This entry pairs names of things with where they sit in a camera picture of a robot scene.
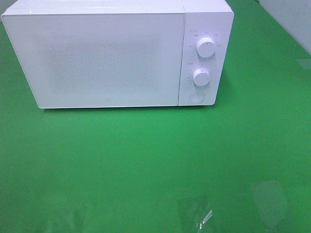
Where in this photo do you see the white round knob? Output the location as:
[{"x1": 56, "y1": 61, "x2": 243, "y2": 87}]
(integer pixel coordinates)
[
  {"x1": 192, "y1": 68, "x2": 210, "y2": 86},
  {"x1": 196, "y1": 36, "x2": 216, "y2": 58}
]

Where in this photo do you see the white microwave door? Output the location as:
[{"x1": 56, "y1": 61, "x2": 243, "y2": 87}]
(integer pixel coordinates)
[{"x1": 3, "y1": 14, "x2": 185, "y2": 109}]

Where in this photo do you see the round white door-release button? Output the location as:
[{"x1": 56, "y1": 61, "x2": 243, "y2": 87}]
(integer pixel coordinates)
[{"x1": 190, "y1": 91, "x2": 205, "y2": 103}]

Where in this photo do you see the white microwave oven body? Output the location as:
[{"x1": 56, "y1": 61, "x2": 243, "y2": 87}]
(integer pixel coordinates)
[{"x1": 1, "y1": 0, "x2": 234, "y2": 106}]

